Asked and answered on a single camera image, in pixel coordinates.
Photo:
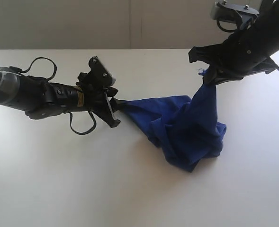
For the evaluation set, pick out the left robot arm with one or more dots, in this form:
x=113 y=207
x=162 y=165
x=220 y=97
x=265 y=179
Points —
x=40 y=99

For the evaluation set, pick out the blue towel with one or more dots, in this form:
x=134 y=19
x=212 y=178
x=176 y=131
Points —
x=185 y=128

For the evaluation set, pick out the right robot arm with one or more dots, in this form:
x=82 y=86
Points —
x=269 y=17

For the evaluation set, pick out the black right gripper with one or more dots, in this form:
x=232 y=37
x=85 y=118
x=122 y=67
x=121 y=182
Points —
x=245 y=53

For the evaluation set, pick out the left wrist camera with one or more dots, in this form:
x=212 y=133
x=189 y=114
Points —
x=99 y=73

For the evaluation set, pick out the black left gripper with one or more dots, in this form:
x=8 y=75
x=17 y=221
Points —
x=59 y=99

